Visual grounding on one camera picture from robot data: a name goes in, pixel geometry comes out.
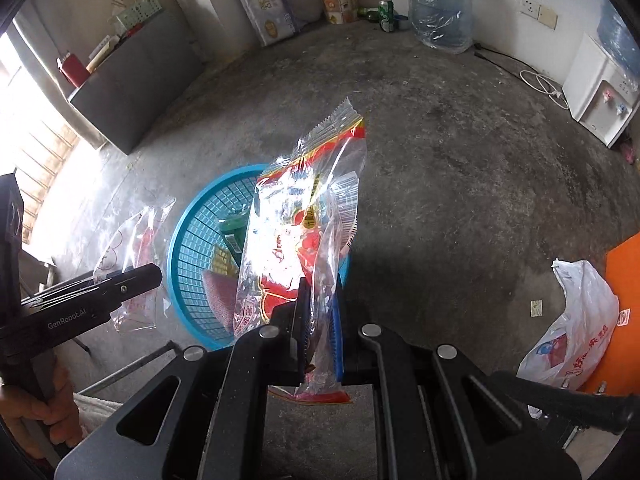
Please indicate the large clear water jug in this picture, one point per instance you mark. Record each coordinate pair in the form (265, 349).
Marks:
(440, 7)

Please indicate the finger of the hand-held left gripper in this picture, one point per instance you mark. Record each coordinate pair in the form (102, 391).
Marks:
(130, 282)

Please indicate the white water dispenser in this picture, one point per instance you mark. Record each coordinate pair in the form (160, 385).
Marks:
(595, 95)

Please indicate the small pink floor item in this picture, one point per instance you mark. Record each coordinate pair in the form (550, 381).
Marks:
(627, 152)

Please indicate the green glass bottle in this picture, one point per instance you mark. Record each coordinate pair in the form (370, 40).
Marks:
(368, 12)

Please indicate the dark green packet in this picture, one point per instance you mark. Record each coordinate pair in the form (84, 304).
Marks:
(234, 235)

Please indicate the red thermos bottle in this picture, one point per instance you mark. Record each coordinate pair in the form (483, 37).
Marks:
(74, 71)

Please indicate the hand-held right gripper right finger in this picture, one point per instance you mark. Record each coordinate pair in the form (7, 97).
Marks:
(336, 345)

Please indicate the barred window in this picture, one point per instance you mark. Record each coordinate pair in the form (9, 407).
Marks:
(35, 160)

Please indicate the small paper scrap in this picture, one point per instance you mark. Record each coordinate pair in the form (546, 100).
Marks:
(536, 308)

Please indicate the blue plastic mesh basket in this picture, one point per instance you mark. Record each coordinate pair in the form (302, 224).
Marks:
(195, 240)

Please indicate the wall socket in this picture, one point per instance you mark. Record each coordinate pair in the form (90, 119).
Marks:
(539, 14)

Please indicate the orange box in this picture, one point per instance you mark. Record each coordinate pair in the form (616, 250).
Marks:
(625, 280)

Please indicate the green drink can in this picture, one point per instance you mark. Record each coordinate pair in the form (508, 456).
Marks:
(386, 15)

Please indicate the person's left hand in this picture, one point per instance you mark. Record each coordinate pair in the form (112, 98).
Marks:
(45, 415)

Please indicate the blue water jug on dispenser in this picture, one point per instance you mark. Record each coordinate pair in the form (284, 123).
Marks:
(620, 42)

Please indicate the clear bag with red print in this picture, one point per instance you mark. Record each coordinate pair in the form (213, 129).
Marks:
(300, 220)

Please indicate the grey cabinet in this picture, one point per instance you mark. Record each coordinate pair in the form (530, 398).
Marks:
(135, 85)

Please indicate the black metal bar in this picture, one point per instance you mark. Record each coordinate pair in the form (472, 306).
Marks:
(565, 400)

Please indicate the clear bag with thin print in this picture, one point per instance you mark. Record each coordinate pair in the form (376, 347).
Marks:
(135, 250)

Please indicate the pink textured pad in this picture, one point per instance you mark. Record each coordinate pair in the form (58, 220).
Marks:
(222, 300)

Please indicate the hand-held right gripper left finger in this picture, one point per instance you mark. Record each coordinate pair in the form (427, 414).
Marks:
(302, 315)

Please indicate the toilet paper pack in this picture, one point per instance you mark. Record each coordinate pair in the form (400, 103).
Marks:
(262, 2)

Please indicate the white plastic shopping bag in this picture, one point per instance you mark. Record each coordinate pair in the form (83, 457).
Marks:
(575, 330)

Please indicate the green perforated storage basket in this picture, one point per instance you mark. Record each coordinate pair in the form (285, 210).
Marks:
(140, 12)

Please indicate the white pot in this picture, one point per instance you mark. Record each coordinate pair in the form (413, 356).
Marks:
(305, 5)

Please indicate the stack of books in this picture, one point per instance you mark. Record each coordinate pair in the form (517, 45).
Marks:
(105, 50)

